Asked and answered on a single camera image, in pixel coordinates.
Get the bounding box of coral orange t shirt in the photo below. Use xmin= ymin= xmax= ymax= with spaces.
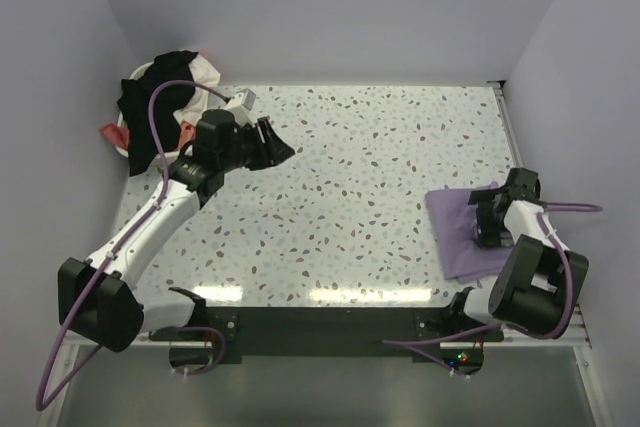
xmin=99 ymin=121 xmax=196 ymax=157

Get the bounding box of white laundry basket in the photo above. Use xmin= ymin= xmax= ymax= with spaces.
xmin=115 ymin=59 xmax=221 ymax=158

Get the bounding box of aluminium frame rail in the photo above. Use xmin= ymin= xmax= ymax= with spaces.
xmin=36 ymin=334 xmax=93 ymax=427

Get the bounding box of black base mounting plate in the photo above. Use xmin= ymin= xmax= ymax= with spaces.
xmin=148 ymin=304 xmax=504 ymax=366

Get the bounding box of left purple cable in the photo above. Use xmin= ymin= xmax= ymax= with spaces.
xmin=34 ymin=79 xmax=236 ymax=413

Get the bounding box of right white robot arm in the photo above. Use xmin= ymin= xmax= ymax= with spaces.
xmin=425 ymin=167 xmax=600 ymax=340

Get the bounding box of white t shirt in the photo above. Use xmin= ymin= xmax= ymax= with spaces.
xmin=174 ymin=54 xmax=221 ymax=125

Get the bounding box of purple t shirt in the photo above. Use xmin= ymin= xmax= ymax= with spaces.
xmin=425 ymin=188 xmax=512 ymax=283

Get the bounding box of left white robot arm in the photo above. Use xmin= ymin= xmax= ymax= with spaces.
xmin=57 ymin=109 xmax=295 ymax=352

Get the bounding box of black t shirt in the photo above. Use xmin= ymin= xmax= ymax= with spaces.
xmin=117 ymin=49 xmax=199 ymax=178

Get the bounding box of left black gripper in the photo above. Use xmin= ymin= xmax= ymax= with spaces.
xmin=219 ymin=117 xmax=295 ymax=173

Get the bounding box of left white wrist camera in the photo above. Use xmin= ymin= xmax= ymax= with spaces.
xmin=224 ymin=88 xmax=256 ymax=127

